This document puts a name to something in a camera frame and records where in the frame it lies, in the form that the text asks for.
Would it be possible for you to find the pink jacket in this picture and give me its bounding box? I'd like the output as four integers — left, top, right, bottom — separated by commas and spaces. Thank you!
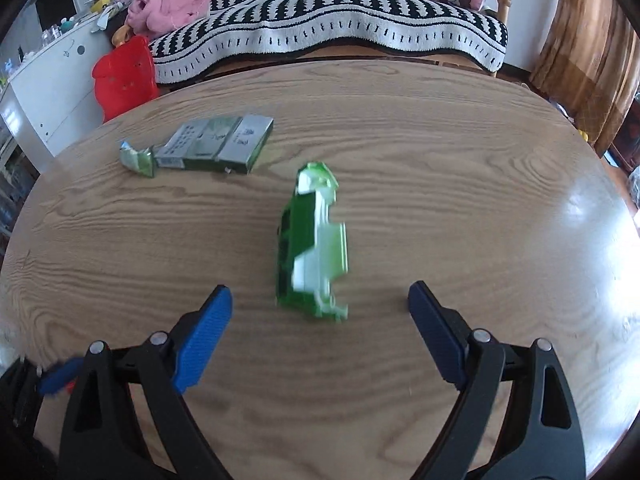
126, 0, 212, 40

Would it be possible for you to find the round wooden table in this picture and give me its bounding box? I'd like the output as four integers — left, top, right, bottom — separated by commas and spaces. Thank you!
1, 60, 639, 479

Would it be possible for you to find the black white striped sofa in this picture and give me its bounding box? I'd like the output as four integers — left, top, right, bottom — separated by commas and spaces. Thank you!
150, 0, 508, 84

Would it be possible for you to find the green white carton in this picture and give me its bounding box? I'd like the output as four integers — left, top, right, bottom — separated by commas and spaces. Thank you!
276, 162, 348, 322

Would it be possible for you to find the brown curtain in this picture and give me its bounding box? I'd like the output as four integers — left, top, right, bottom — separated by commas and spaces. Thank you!
529, 0, 639, 155

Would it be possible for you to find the white cabinet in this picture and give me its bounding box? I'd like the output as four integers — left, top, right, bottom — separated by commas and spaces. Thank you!
1, 14, 112, 172

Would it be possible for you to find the small green foil wrapper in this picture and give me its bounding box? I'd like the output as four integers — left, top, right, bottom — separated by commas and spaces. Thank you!
119, 141, 156, 178

